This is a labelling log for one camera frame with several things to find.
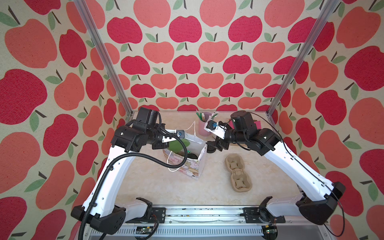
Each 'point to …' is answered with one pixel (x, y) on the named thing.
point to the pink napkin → (258, 124)
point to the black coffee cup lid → (192, 155)
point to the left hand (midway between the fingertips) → (171, 133)
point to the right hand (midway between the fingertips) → (214, 132)
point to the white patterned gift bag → (195, 163)
